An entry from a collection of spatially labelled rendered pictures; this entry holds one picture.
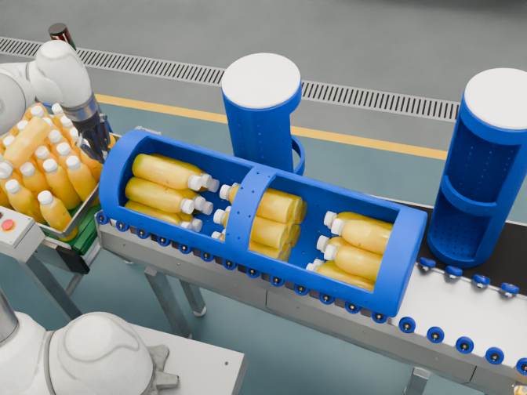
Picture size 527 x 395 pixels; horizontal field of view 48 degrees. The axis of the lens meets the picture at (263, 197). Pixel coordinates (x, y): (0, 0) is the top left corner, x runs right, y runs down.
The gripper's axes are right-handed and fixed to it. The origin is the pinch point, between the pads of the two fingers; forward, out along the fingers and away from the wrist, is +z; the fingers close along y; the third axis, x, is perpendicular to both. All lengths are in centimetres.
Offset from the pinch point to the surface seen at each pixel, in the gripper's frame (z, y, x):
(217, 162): 7.0, -15.4, 28.3
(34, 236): 11.9, 25.2, -13.2
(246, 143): 32, -45, 21
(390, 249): -6, 4, 86
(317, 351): 116, -11, 61
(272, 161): 42, -47, 30
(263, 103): 13, -48, 28
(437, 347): 24, 10, 104
